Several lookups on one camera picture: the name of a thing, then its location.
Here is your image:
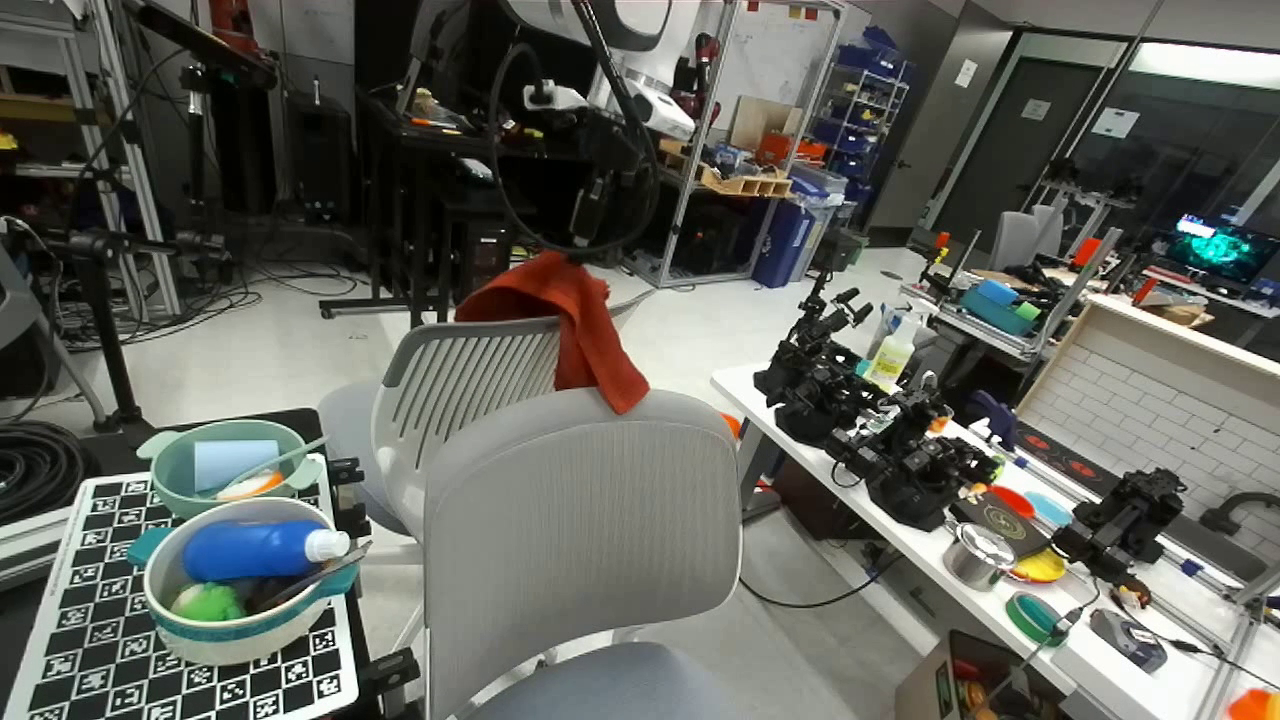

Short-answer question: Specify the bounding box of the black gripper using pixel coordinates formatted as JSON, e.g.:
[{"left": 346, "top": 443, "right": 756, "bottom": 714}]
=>
[{"left": 571, "top": 123, "right": 660, "bottom": 221}]

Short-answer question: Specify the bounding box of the red terry towel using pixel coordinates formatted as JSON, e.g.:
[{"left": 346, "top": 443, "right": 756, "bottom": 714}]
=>
[{"left": 453, "top": 247, "right": 656, "bottom": 416}]

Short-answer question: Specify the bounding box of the gray office chair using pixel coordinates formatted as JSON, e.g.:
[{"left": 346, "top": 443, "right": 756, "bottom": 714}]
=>
[
  {"left": 315, "top": 312, "right": 592, "bottom": 546},
  {"left": 420, "top": 385, "right": 754, "bottom": 720}
]

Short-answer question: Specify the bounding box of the black computer tower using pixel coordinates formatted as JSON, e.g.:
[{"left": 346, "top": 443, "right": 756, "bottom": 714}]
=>
[{"left": 443, "top": 183, "right": 524, "bottom": 312}]

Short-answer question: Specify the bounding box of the blue trash bin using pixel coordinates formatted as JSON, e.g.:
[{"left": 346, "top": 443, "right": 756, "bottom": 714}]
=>
[{"left": 750, "top": 198, "right": 820, "bottom": 294}]

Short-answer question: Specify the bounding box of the whiteboard on stand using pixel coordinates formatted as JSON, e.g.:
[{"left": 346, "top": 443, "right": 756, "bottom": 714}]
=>
[{"left": 660, "top": 0, "right": 851, "bottom": 294}]

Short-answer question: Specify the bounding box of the black workbench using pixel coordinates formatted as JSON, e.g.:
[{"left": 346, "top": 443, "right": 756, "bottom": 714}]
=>
[{"left": 315, "top": 84, "right": 643, "bottom": 333}]

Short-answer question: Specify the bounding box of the shelf of blue bins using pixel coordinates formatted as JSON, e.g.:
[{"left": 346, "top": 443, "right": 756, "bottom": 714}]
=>
[{"left": 812, "top": 22, "right": 918, "bottom": 226}]

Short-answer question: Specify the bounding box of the yellow green bottle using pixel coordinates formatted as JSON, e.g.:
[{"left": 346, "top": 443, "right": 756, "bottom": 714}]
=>
[{"left": 865, "top": 309, "right": 924, "bottom": 396}]

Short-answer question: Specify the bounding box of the teal storage box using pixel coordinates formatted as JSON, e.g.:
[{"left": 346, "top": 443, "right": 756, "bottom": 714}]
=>
[{"left": 962, "top": 277, "right": 1049, "bottom": 337}]

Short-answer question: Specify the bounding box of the black equipment pile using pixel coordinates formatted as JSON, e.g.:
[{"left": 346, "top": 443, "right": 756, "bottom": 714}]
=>
[{"left": 838, "top": 377, "right": 1006, "bottom": 531}]

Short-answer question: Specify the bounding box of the orange spoon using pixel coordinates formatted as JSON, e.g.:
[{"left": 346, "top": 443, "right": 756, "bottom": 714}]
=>
[{"left": 216, "top": 431, "right": 333, "bottom": 504}]

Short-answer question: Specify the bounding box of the pale blue block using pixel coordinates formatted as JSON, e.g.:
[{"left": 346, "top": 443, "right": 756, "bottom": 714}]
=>
[{"left": 191, "top": 435, "right": 284, "bottom": 498}]

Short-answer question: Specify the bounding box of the red small plate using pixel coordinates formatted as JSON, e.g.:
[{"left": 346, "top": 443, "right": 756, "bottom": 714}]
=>
[{"left": 983, "top": 484, "right": 1041, "bottom": 525}]

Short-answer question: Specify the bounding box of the blue bottle white cap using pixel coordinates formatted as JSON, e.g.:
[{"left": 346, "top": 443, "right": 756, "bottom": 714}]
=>
[{"left": 180, "top": 516, "right": 357, "bottom": 589}]

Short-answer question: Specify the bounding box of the metal cup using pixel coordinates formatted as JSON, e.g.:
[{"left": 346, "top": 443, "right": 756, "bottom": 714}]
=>
[{"left": 942, "top": 522, "right": 1024, "bottom": 593}]

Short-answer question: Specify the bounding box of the small teal bowl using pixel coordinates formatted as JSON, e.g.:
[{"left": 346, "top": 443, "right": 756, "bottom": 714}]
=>
[{"left": 134, "top": 416, "right": 333, "bottom": 522}]

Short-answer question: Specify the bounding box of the black tripod stand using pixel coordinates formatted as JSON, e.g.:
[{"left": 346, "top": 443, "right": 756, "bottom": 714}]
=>
[{"left": 26, "top": 228, "right": 233, "bottom": 431}]

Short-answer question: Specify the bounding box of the yellow small dish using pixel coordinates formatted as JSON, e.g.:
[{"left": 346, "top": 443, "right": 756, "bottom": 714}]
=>
[{"left": 1013, "top": 546, "right": 1071, "bottom": 589}]

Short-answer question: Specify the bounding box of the white metal shelving rack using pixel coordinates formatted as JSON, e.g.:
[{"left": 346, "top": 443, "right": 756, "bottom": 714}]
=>
[{"left": 0, "top": 0, "right": 186, "bottom": 326}]

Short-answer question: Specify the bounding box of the white brick pattern box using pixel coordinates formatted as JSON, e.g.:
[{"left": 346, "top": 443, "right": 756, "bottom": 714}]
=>
[{"left": 1013, "top": 294, "right": 1280, "bottom": 571}]

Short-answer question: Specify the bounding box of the green ball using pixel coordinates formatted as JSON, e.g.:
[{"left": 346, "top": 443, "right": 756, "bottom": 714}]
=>
[{"left": 170, "top": 582, "right": 248, "bottom": 623}]

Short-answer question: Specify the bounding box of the large teal white bowl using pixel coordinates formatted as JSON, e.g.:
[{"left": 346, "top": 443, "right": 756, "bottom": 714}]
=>
[{"left": 140, "top": 494, "right": 370, "bottom": 668}]

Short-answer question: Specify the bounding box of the lit computer monitor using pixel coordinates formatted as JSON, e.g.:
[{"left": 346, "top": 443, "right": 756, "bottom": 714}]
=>
[{"left": 1174, "top": 211, "right": 1271, "bottom": 290}]

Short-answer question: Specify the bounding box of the green round lid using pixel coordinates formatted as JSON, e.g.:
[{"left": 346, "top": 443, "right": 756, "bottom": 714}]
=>
[{"left": 1006, "top": 593, "right": 1071, "bottom": 653}]

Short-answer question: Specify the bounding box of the black clamp device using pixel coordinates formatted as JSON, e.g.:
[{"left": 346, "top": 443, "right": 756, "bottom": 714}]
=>
[{"left": 1051, "top": 466, "right": 1193, "bottom": 571}]

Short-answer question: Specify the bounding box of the open cardboard box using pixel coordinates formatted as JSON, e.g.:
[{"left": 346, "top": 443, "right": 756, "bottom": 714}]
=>
[{"left": 894, "top": 630, "right": 1071, "bottom": 720}]

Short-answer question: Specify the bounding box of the gray handheld device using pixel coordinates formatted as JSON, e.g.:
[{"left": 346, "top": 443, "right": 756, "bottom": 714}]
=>
[{"left": 1085, "top": 604, "right": 1174, "bottom": 678}]

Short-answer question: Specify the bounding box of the black white checkerboard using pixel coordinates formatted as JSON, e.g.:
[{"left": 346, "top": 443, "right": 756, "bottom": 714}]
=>
[{"left": 0, "top": 474, "right": 365, "bottom": 720}]

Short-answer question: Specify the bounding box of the white work table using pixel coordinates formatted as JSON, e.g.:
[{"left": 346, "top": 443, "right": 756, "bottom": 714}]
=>
[{"left": 708, "top": 358, "right": 1280, "bottom": 720}]

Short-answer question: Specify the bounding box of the orange object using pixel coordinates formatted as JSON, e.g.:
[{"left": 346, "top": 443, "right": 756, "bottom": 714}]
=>
[{"left": 1224, "top": 683, "right": 1280, "bottom": 720}]

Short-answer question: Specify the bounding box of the black floor cable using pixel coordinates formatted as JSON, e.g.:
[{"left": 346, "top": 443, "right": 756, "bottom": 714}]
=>
[{"left": 737, "top": 546, "right": 899, "bottom": 617}]

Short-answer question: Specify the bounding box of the dark handled utensil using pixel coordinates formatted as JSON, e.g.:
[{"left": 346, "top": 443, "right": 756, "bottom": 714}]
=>
[{"left": 245, "top": 531, "right": 378, "bottom": 617}]

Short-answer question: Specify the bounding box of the coiled black hose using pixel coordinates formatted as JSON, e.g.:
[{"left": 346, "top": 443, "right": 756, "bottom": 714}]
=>
[{"left": 0, "top": 421, "right": 94, "bottom": 530}]

